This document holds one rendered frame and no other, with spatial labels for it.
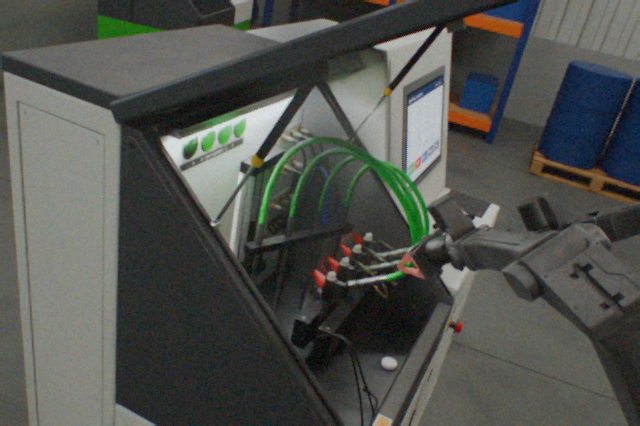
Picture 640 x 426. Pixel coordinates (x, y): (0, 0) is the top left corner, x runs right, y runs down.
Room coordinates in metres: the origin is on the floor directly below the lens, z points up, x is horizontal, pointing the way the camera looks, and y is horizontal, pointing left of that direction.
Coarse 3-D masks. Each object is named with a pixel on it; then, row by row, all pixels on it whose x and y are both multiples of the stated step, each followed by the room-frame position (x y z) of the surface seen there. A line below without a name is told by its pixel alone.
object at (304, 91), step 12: (312, 72) 0.82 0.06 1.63; (312, 84) 0.82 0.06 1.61; (300, 96) 0.83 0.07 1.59; (288, 108) 0.84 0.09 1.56; (288, 120) 0.84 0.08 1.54; (276, 132) 0.84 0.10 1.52; (264, 144) 0.85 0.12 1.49; (264, 156) 0.85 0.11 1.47; (252, 168) 0.86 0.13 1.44; (240, 180) 0.87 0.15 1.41; (228, 204) 0.88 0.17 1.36; (216, 228) 0.89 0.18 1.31
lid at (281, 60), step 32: (416, 0) 0.75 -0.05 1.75; (448, 0) 0.73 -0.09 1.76; (480, 0) 0.72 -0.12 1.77; (512, 0) 0.71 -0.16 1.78; (320, 32) 0.79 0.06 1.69; (352, 32) 0.77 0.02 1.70; (384, 32) 0.76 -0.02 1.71; (416, 32) 1.42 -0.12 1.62; (448, 32) 1.43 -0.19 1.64; (224, 64) 0.84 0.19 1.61; (256, 64) 0.82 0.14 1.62; (288, 64) 0.80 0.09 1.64; (352, 64) 0.80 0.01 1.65; (128, 96) 0.90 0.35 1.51; (160, 96) 0.87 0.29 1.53; (192, 96) 0.85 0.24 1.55
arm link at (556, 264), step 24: (552, 240) 0.61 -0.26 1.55; (576, 240) 0.60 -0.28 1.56; (528, 264) 0.58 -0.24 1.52; (552, 264) 0.58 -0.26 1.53; (576, 264) 0.57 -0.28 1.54; (600, 264) 0.56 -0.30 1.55; (552, 288) 0.55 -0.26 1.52; (576, 288) 0.54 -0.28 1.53; (600, 288) 0.54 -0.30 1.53; (624, 288) 0.53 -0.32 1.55; (576, 312) 0.52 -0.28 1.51; (600, 312) 0.51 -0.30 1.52; (624, 312) 0.51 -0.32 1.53; (600, 336) 0.50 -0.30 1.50; (624, 336) 0.52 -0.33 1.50; (600, 360) 0.56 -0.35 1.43; (624, 360) 0.52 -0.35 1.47; (624, 384) 0.52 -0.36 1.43; (624, 408) 0.55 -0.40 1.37
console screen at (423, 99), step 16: (416, 80) 1.74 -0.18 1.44; (432, 80) 1.90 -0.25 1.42; (416, 96) 1.73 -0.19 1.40; (432, 96) 1.90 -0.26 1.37; (416, 112) 1.73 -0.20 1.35; (432, 112) 1.90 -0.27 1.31; (416, 128) 1.73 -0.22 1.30; (432, 128) 1.91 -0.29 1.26; (416, 144) 1.73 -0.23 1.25; (432, 144) 1.91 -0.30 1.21; (416, 160) 1.73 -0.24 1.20; (432, 160) 1.91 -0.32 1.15; (416, 176) 1.73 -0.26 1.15
